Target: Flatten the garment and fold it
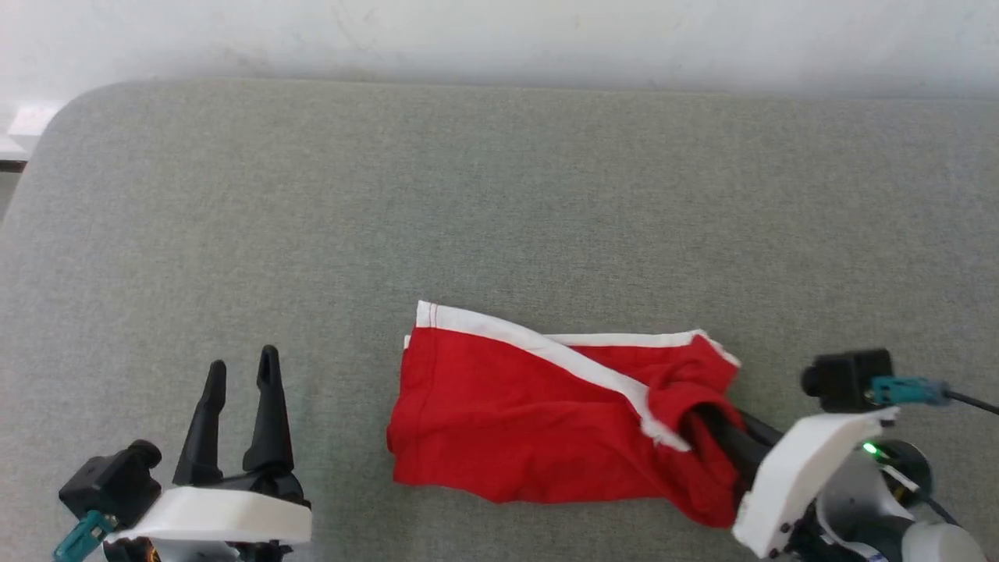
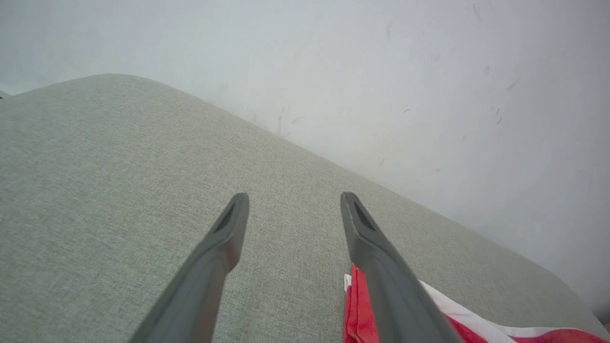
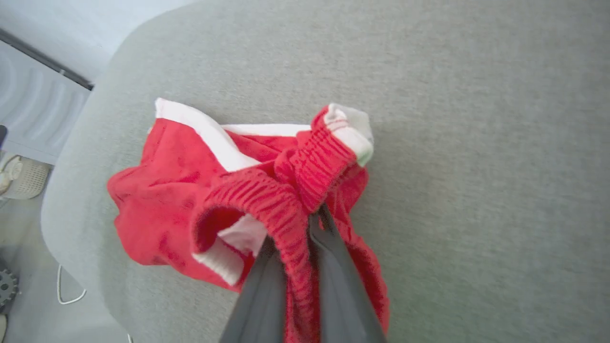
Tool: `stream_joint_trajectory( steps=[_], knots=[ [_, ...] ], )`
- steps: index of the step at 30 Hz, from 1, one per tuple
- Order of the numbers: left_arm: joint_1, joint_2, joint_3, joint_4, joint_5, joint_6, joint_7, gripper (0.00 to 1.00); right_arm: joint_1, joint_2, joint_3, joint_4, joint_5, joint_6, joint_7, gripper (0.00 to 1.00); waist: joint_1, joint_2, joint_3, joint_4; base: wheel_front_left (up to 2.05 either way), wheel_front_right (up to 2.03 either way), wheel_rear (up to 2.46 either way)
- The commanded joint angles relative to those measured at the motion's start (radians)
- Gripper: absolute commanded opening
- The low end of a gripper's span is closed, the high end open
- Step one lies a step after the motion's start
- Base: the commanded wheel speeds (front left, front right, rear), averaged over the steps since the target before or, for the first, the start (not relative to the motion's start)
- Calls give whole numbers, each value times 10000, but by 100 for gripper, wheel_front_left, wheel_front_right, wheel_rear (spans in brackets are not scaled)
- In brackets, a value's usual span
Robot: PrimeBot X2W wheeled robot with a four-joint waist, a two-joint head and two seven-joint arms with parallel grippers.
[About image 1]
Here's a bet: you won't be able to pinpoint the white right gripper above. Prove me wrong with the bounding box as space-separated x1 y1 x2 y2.
693 404 900 562

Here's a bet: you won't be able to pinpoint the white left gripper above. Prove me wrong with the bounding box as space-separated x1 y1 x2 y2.
104 345 314 562

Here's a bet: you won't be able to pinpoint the red shorts with white trim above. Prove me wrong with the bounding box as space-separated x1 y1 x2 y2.
386 301 742 529

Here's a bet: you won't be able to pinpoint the white box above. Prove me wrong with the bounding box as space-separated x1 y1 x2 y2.
0 101 65 161

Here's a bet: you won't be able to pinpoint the teal plug right camera cable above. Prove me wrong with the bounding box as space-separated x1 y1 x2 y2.
869 376 999 416

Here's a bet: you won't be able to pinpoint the teal plug camera cable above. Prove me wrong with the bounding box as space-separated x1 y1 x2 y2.
869 376 999 416
52 510 118 562

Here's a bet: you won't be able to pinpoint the teal plug left camera cable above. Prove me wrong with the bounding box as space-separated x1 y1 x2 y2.
52 510 118 562

